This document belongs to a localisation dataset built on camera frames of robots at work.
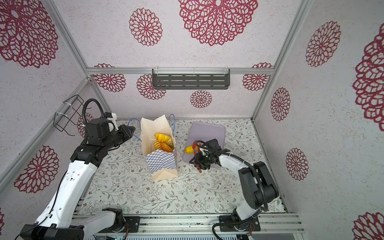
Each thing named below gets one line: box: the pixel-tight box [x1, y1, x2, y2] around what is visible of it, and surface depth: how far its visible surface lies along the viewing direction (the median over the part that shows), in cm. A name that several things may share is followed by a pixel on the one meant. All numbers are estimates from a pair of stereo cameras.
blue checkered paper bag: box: [140, 114, 179, 182], surface depth 83 cm
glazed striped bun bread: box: [160, 142, 173, 153], surface depth 91 cm
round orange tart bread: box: [154, 132, 171, 143], surface depth 91 cm
